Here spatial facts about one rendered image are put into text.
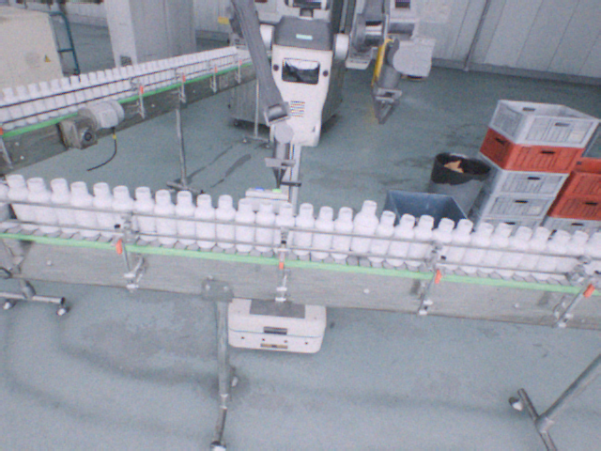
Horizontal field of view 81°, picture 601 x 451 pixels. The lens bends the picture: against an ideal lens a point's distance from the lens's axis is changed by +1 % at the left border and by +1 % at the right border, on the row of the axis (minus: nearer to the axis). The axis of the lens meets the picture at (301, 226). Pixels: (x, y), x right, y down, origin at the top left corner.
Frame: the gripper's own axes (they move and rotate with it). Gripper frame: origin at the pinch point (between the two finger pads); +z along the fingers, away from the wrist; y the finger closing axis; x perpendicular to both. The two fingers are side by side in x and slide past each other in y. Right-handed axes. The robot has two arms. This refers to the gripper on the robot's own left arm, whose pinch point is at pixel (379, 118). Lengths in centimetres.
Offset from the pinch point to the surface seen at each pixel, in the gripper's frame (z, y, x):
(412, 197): 47, 45, -34
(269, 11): -7, 365, 71
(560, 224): 123, 173, -224
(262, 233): 32.6, -17.7, 30.9
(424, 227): 25.7, -16.2, -16.8
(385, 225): 26.4, -16.2, -5.1
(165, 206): 27, -17, 59
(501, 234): 25, -16, -40
